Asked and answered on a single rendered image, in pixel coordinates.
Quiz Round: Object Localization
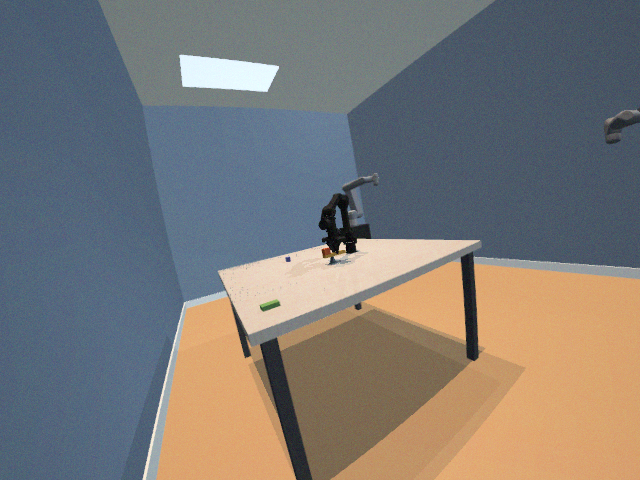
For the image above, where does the small green block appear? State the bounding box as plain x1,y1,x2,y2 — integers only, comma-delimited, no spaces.
260,299,281,312

